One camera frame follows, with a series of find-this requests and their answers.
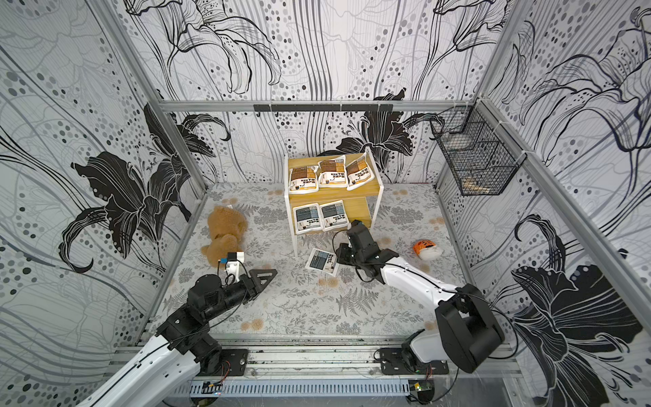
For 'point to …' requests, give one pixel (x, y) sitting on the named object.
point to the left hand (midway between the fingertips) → (279, 282)
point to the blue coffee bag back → (323, 261)
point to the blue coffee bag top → (307, 218)
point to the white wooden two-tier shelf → (331, 190)
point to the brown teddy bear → (226, 225)
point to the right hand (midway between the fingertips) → (340, 249)
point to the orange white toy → (426, 250)
